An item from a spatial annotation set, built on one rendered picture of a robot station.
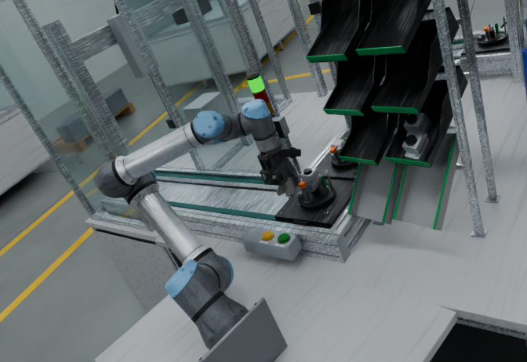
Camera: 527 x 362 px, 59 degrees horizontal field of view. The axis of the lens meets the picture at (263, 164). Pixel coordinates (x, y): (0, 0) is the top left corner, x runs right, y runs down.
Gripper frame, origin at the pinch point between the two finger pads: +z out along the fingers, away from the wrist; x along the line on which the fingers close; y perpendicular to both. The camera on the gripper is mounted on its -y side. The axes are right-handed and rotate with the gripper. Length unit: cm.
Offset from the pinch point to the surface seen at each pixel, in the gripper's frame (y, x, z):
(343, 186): -19.2, 6.6, 10.3
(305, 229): 4.4, 3.5, 11.4
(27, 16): 10, -82, -80
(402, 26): -10, 45, -47
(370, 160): -3.5, 30.1, -12.2
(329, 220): -0.2, 10.8, 10.4
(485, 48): -135, 27, 10
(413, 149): -1.4, 44.8, -17.5
